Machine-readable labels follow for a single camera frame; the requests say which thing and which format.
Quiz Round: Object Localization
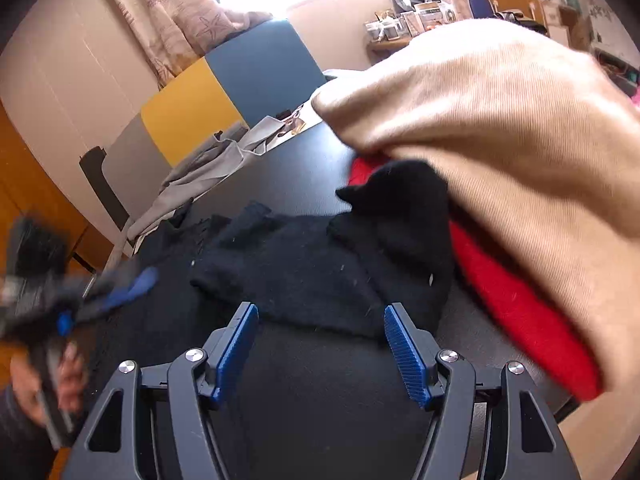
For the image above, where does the person's left forearm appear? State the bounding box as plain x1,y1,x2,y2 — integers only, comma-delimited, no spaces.
0,385,56,480

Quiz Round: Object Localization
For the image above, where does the beige sweater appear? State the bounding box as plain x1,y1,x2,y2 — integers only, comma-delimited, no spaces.
311,19,640,401

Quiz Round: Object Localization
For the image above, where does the group of jars and boxes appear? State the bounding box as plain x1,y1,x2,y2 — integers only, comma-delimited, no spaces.
364,0,458,43

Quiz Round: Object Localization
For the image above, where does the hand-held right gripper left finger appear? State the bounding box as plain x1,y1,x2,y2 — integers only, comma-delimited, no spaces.
65,301,260,480

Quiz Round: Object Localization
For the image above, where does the wooden chair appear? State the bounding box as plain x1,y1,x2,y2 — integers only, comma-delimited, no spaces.
490,0,546,26

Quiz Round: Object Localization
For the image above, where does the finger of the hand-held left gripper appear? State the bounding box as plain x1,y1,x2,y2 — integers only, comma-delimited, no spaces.
75,266,160,322

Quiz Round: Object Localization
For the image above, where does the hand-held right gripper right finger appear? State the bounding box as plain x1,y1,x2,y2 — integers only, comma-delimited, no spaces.
383,302,583,480

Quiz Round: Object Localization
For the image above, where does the grey blanket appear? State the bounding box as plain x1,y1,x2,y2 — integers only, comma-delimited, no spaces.
127,115,296,241

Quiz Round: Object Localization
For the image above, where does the person's left hand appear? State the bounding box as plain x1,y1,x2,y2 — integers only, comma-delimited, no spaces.
10,342,88,428

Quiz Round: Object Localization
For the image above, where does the black padded table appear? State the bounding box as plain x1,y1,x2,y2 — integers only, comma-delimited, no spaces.
90,122,591,480

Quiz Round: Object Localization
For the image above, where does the wooden desk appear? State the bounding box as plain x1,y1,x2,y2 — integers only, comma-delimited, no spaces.
367,35,426,63

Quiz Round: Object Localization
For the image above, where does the orange wooden wardrobe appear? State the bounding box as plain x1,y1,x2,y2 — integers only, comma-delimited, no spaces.
0,102,123,281

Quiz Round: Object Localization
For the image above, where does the starfish print curtain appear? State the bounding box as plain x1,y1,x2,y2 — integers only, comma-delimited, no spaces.
95,0,273,91

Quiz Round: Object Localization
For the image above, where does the grey yellow blue sofa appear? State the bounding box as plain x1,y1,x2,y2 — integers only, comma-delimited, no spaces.
80,19,328,271

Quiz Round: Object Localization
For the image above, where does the red sweater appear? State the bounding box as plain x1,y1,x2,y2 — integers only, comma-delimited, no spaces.
347,155,603,402

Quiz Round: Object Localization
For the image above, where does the black sweater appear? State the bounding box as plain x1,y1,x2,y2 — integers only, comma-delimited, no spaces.
135,159,453,338

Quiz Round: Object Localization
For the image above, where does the deer print cushion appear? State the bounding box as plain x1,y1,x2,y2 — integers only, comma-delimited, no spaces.
265,102,326,153

